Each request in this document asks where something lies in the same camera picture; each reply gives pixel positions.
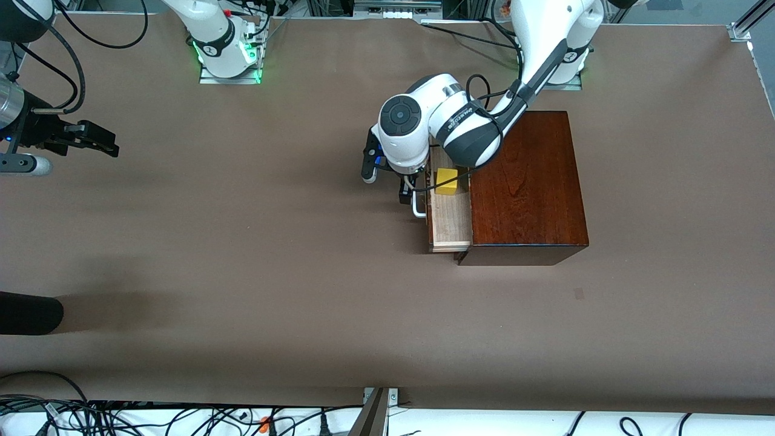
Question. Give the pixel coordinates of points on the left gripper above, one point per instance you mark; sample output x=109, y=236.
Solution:
x=404, y=191

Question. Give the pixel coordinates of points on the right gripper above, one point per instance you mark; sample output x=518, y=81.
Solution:
x=37, y=128

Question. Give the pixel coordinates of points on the yellow block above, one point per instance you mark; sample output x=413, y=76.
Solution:
x=447, y=181

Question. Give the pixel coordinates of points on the wooden drawer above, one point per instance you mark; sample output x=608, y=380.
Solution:
x=451, y=218

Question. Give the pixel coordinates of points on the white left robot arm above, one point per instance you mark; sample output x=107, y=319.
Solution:
x=424, y=121

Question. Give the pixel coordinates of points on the dark brown wooden cabinet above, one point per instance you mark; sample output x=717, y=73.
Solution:
x=527, y=194

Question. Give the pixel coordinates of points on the white power strip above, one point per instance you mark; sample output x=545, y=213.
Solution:
x=396, y=13

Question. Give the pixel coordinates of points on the black cylinder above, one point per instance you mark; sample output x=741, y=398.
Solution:
x=27, y=313

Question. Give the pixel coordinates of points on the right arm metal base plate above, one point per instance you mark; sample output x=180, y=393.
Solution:
x=209, y=80

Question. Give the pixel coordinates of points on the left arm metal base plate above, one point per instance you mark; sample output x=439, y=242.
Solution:
x=572, y=86

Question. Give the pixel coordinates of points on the silver post bracket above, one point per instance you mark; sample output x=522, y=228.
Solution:
x=393, y=396

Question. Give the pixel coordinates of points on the dark metal post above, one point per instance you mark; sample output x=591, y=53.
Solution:
x=370, y=418

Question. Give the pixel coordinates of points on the aluminium corner bracket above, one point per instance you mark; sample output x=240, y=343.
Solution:
x=740, y=33

